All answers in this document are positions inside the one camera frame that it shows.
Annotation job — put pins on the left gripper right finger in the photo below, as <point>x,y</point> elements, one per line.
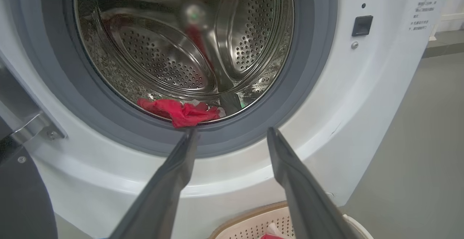
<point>308,210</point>

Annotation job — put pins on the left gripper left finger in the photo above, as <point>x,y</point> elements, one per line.
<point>156,202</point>

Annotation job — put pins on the red and white garment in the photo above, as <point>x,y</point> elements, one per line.
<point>273,233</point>

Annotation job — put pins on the black washing machine door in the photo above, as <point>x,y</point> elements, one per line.
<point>21,195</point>

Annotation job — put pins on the cream plastic laundry basket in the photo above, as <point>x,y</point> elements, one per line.
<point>250,224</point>

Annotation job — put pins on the white washing machine body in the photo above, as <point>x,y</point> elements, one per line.
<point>362,104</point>

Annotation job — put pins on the grey rubber door gasket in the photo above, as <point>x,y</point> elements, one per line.
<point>308,68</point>

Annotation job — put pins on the steel washing drum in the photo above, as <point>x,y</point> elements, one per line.
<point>163,57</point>

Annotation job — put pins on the metal door hinge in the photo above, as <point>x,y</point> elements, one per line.
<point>29,123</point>

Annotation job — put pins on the black door latch socket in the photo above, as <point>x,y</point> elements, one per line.
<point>362,25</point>

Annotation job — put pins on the printed warning text label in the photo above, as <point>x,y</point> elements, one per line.
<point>425,8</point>

